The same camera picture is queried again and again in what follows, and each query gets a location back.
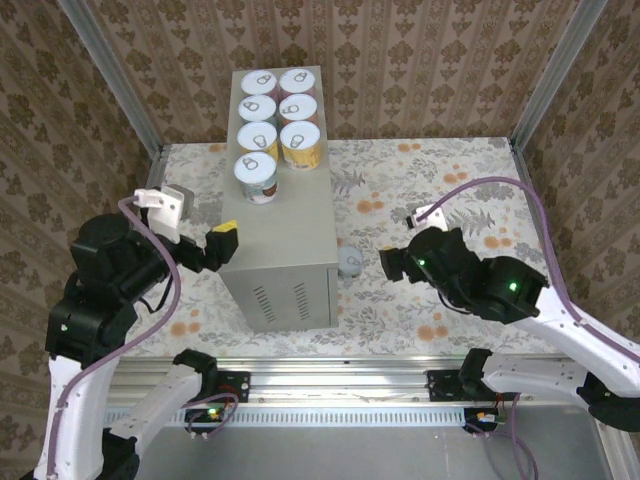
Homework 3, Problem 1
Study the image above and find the long aluminium base rail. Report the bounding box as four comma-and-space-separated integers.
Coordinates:
94, 355, 619, 405

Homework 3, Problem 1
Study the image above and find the aluminium table side rail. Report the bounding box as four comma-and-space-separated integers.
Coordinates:
137, 143, 169, 194
508, 138, 569, 301

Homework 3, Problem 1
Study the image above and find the floral tablecloth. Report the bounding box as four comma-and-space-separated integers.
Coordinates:
117, 138, 576, 359

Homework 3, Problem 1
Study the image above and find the orange-labelled tin can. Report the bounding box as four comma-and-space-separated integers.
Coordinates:
277, 93, 320, 126

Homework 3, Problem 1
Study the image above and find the teal and brown labelled can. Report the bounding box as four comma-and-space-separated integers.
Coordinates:
233, 152, 279, 206

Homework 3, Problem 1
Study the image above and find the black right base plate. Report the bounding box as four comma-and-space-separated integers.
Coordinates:
427, 369, 519, 402

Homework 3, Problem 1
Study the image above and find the yellow-labelled tin can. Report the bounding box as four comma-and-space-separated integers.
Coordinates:
236, 121, 280, 157
278, 122, 323, 172

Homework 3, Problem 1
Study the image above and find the teal-labelled tin can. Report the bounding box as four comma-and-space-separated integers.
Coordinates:
337, 244, 364, 279
237, 93, 279, 126

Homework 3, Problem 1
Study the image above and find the aluminium frame post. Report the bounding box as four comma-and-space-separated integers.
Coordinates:
55, 0, 165, 157
512, 0, 610, 149

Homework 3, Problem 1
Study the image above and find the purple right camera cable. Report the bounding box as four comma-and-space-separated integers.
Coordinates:
414, 177, 640, 480

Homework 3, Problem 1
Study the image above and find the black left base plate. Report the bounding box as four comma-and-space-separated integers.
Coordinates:
214, 370, 251, 404

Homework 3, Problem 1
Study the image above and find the small circuit board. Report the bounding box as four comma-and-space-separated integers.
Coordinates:
185, 407, 226, 426
464, 407, 506, 434

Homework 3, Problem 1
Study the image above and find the purple camera cable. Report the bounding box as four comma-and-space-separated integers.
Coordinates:
43, 197, 237, 480
414, 177, 640, 480

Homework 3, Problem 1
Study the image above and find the grey metal panel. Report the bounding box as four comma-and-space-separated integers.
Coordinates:
134, 424, 614, 480

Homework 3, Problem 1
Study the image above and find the grey metal cabinet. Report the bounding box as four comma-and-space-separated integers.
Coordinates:
219, 65, 341, 334

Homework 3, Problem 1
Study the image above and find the pink-labelled tin can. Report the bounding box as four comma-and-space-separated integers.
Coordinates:
240, 69, 280, 99
278, 68, 319, 99

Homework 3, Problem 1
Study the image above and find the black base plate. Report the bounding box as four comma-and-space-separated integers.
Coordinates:
427, 369, 519, 402
214, 370, 251, 404

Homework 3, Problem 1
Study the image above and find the slotted white cable duct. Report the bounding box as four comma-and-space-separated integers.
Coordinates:
104, 407, 476, 427

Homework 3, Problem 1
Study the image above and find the short aluminium corner rail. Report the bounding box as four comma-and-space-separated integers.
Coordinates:
597, 424, 629, 480

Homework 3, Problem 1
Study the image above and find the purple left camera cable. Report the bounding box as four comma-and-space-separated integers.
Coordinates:
43, 197, 237, 480

